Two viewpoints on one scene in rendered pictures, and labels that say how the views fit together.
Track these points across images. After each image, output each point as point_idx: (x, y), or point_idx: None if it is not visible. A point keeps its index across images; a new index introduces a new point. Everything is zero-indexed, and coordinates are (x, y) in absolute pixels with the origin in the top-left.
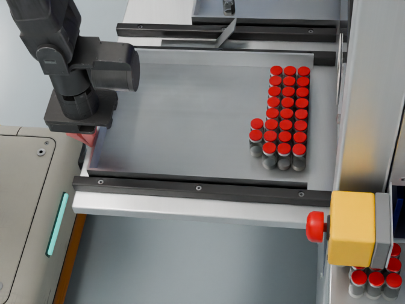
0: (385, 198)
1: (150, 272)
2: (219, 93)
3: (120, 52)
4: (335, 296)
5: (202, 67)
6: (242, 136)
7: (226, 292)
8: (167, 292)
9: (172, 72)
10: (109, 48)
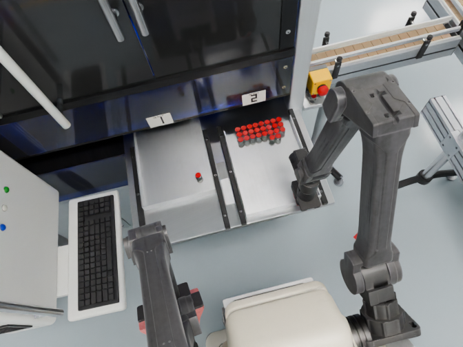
0: (309, 68)
1: (257, 280)
2: (251, 166)
3: (301, 151)
4: None
5: (239, 179)
6: (272, 149)
7: (253, 240)
8: (264, 268)
9: (246, 191)
10: (301, 156)
